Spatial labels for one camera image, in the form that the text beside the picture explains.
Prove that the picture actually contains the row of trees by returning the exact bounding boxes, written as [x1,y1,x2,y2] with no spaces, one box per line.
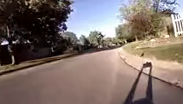
[58,23,127,55]

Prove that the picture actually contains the grey asphalt road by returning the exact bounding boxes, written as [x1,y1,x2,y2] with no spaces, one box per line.
[0,39,183,104]

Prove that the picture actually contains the dark building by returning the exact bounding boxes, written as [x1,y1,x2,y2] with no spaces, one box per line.
[0,37,55,65]

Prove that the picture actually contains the tall green tree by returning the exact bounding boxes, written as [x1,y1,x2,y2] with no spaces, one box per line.
[110,0,183,45]

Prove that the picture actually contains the large dark leafy tree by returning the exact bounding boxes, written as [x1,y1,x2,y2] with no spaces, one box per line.
[0,0,81,67]

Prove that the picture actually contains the pale concrete kerb strip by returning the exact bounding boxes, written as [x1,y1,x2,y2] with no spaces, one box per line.
[116,39,183,104]

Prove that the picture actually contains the grass verge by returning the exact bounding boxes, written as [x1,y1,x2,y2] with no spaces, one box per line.
[0,51,82,79]

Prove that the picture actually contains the grass lawn with bare patches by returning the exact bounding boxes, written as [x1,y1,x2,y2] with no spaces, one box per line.
[122,34,183,74]

